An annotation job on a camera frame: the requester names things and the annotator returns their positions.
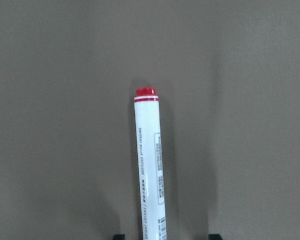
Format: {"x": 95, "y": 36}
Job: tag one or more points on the red capped white marker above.
{"x": 150, "y": 163}

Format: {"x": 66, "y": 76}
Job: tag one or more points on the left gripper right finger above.
{"x": 214, "y": 236}

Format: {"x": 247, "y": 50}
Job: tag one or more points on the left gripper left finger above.
{"x": 118, "y": 237}

